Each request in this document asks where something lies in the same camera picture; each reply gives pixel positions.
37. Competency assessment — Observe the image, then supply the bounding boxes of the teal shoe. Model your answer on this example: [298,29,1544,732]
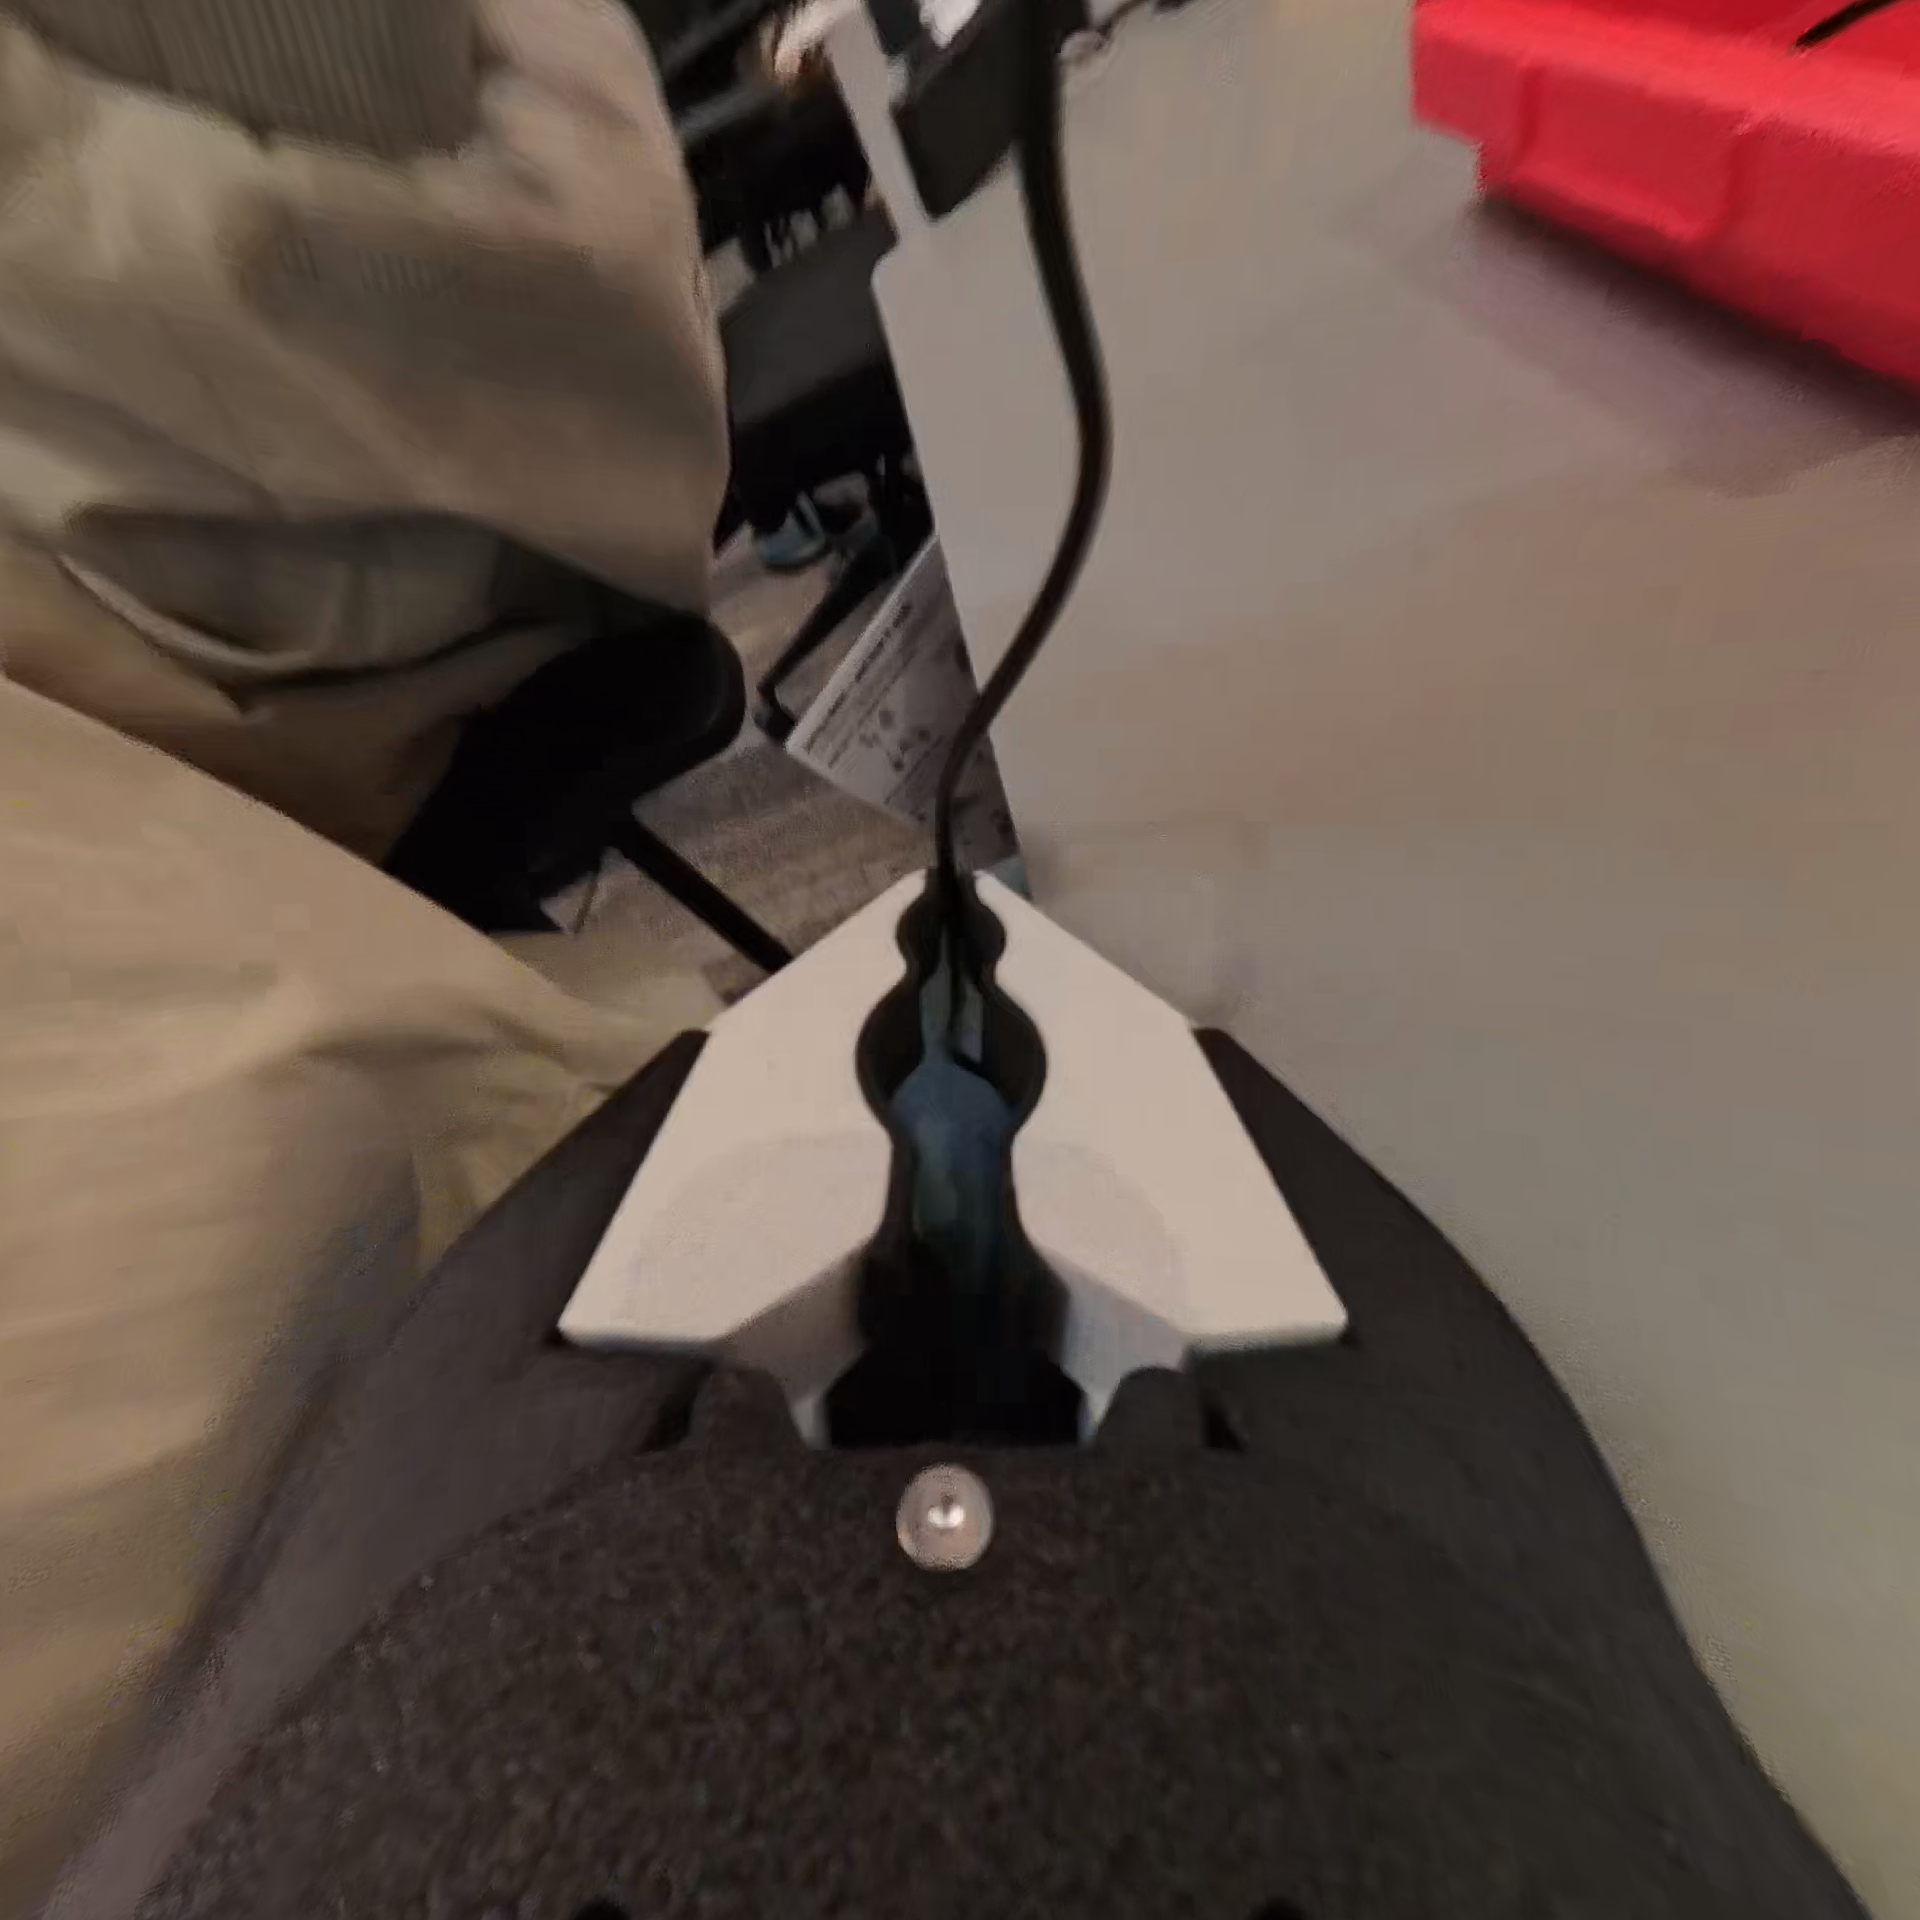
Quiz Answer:
[756,486,886,571]

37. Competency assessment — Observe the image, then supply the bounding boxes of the person's beige jacket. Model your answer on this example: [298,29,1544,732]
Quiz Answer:
[0,0,735,857]

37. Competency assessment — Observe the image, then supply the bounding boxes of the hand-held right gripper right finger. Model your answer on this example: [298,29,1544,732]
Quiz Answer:
[967,870,1346,1431]

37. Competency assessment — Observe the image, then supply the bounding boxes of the printed paper sheet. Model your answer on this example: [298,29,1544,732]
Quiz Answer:
[787,539,1029,903]

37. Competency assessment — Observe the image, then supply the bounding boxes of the thin black charging cable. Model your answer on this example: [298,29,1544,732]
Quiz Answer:
[932,0,1116,1082]

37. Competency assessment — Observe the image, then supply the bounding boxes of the grey desk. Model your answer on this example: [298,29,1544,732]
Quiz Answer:
[824,0,1920,1920]

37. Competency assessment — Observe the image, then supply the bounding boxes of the red plastic bin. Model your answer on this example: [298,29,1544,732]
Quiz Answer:
[1411,0,1920,429]

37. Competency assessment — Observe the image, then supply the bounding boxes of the person's beige trousers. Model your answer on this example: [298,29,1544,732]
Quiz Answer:
[0,674,707,1920]

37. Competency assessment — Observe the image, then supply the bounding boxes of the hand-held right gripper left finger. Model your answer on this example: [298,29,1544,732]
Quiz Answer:
[558,870,943,1445]

